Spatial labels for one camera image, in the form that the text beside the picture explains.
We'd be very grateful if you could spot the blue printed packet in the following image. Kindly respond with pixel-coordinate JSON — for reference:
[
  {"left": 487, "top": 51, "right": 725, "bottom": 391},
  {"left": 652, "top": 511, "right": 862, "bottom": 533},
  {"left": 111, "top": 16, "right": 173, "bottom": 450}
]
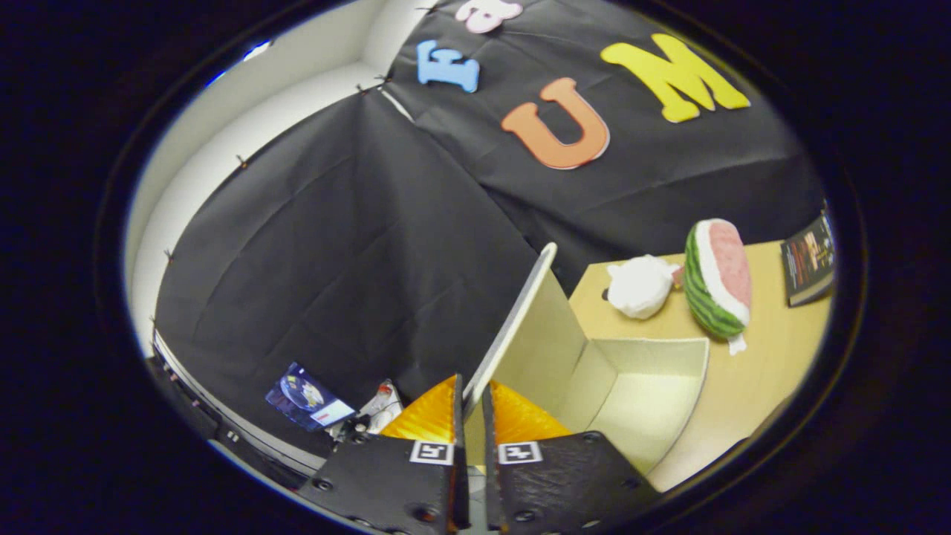
[{"left": 265, "top": 362, "right": 358, "bottom": 432}]

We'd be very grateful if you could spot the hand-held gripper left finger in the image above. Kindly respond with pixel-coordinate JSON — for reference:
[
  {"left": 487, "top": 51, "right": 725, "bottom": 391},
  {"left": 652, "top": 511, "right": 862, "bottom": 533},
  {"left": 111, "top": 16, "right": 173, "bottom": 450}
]
[{"left": 297, "top": 374, "right": 471, "bottom": 535}]

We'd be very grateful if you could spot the grey fabric storage box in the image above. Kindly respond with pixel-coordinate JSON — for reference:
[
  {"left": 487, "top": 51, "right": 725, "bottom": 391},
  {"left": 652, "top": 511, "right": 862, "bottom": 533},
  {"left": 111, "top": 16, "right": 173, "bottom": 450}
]
[{"left": 461, "top": 242, "right": 711, "bottom": 476}]

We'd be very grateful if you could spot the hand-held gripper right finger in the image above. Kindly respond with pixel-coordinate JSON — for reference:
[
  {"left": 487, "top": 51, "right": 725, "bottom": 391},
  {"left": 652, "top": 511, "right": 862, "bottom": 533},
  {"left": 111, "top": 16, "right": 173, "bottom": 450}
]
[{"left": 481, "top": 381, "right": 662, "bottom": 535}]

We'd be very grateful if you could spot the white plastic bag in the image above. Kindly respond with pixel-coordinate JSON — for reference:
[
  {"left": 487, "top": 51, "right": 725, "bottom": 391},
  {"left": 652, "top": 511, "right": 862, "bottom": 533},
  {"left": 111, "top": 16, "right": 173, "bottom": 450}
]
[{"left": 360, "top": 380, "right": 406, "bottom": 436}]

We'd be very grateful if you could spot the white plush toy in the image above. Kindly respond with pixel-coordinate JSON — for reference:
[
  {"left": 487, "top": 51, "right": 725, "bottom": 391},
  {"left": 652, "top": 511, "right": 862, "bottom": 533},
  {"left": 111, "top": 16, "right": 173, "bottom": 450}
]
[{"left": 605, "top": 255, "right": 681, "bottom": 321}]

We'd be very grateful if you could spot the watermelon slice plush toy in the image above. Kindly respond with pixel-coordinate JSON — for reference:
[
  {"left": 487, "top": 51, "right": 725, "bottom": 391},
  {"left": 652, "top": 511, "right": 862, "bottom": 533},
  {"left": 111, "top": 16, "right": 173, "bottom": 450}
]
[{"left": 683, "top": 218, "right": 753, "bottom": 356}]

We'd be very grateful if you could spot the black cover book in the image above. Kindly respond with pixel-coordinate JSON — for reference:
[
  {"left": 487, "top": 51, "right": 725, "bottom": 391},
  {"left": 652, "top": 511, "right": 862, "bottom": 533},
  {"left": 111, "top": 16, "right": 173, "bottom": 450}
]
[{"left": 779, "top": 208, "right": 837, "bottom": 308}]

